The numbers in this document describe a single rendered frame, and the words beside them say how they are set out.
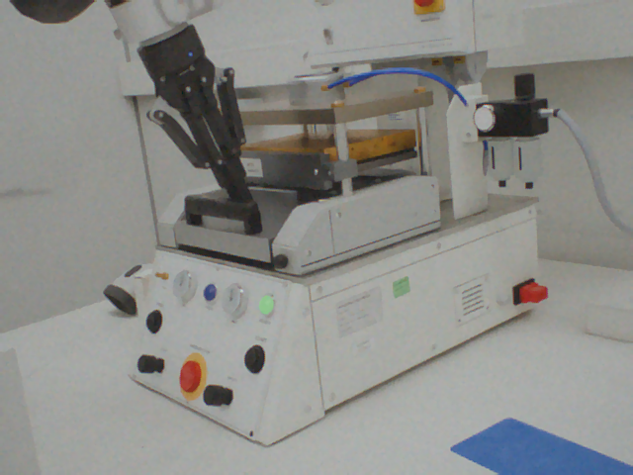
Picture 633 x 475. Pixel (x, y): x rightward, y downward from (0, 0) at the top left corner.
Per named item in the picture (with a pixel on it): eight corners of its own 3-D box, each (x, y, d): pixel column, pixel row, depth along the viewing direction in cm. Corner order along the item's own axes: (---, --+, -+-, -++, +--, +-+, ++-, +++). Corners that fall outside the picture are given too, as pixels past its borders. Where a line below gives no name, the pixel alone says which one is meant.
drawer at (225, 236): (331, 205, 128) (326, 157, 126) (433, 216, 111) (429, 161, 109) (177, 248, 109) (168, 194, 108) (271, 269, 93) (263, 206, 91)
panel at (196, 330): (133, 378, 112) (162, 250, 113) (256, 440, 89) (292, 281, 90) (120, 377, 110) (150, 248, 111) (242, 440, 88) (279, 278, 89)
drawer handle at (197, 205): (198, 221, 107) (194, 193, 106) (263, 232, 96) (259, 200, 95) (186, 225, 106) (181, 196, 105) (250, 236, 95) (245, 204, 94)
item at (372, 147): (321, 153, 124) (316, 94, 122) (426, 157, 107) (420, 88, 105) (234, 173, 114) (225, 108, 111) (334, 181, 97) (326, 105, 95)
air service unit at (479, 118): (478, 181, 110) (471, 75, 107) (571, 187, 100) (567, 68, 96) (454, 189, 107) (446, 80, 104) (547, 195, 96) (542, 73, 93)
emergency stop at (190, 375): (185, 388, 102) (192, 358, 102) (202, 396, 99) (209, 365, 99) (175, 387, 101) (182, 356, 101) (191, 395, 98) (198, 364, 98)
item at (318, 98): (339, 146, 131) (331, 67, 128) (490, 149, 107) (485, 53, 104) (221, 173, 116) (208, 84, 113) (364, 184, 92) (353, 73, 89)
